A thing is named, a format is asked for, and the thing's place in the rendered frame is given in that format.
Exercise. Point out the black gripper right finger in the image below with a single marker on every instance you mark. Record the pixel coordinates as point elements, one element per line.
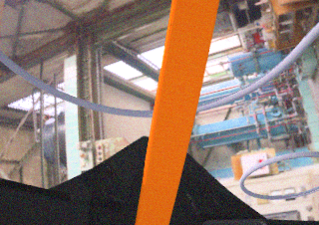
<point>202,200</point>

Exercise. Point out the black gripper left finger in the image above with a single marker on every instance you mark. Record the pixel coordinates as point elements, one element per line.
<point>108,194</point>

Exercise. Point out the orange handle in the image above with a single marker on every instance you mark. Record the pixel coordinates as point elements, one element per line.
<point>184,61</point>

